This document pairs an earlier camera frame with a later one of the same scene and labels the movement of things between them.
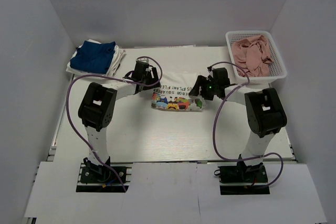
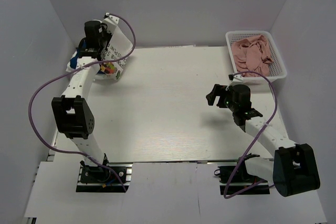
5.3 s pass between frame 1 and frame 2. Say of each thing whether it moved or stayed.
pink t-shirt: stayed
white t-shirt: moved
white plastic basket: stayed
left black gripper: moved
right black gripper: moved
